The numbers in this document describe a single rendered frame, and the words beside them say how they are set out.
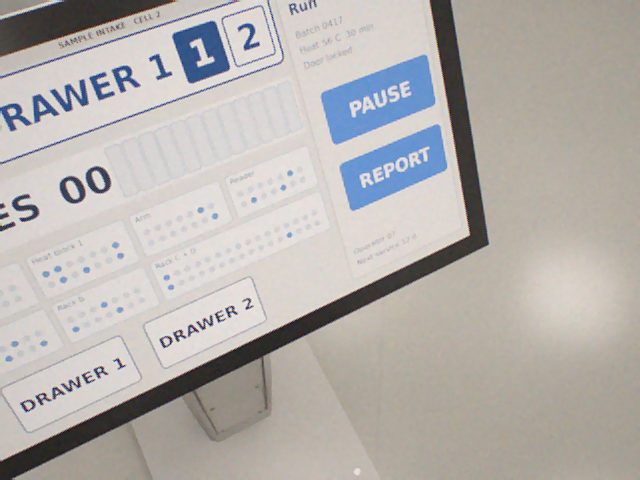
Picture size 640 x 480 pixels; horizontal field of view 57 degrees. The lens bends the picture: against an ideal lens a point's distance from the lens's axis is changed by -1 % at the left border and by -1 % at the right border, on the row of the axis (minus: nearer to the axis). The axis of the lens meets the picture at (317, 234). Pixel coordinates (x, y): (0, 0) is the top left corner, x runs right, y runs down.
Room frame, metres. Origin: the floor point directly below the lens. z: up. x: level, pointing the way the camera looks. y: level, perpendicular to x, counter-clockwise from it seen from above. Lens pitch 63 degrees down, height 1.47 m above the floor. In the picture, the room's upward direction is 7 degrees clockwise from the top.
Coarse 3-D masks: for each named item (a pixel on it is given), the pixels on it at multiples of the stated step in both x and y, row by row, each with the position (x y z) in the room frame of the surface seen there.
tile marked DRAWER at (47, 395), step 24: (120, 336) 0.13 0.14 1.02; (72, 360) 0.10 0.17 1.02; (96, 360) 0.11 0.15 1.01; (120, 360) 0.11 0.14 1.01; (24, 384) 0.08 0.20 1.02; (48, 384) 0.08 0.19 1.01; (72, 384) 0.09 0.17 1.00; (96, 384) 0.09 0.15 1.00; (120, 384) 0.10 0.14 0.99; (24, 408) 0.07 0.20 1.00; (48, 408) 0.07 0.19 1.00; (72, 408) 0.07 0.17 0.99; (24, 432) 0.05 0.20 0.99
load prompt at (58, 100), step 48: (240, 0) 0.33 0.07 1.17; (96, 48) 0.27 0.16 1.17; (144, 48) 0.28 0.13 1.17; (192, 48) 0.29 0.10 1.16; (240, 48) 0.31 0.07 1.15; (0, 96) 0.23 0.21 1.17; (48, 96) 0.24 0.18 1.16; (96, 96) 0.25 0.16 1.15; (144, 96) 0.26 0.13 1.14; (192, 96) 0.27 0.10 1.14; (0, 144) 0.20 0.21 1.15; (48, 144) 0.21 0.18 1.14
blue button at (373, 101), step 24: (384, 72) 0.34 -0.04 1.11; (408, 72) 0.35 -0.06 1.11; (336, 96) 0.31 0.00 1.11; (360, 96) 0.32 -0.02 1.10; (384, 96) 0.33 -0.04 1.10; (408, 96) 0.33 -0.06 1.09; (432, 96) 0.34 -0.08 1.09; (336, 120) 0.30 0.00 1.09; (360, 120) 0.31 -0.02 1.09; (384, 120) 0.31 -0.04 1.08; (336, 144) 0.29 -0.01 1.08
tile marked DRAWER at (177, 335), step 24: (240, 288) 0.18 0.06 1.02; (168, 312) 0.15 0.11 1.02; (192, 312) 0.15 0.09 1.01; (216, 312) 0.16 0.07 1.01; (240, 312) 0.16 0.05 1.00; (264, 312) 0.17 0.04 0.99; (168, 336) 0.13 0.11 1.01; (192, 336) 0.14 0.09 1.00; (216, 336) 0.14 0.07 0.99; (168, 360) 0.12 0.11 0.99
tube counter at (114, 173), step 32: (256, 96) 0.29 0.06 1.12; (288, 96) 0.30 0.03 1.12; (160, 128) 0.25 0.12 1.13; (192, 128) 0.25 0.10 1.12; (224, 128) 0.26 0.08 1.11; (256, 128) 0.27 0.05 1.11; (288, 128) 0.28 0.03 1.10; (64, 160) 0.21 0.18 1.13; (96, 160) 0.22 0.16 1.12; (128, 160) 0.22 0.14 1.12; (160, 160) 0.23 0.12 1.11; (192, 160) 0.24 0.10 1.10; (224, 160) 0.25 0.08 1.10; (64, 192) 0.19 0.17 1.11; (96, 192) 0.20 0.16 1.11; (128, 192) 0.21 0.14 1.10
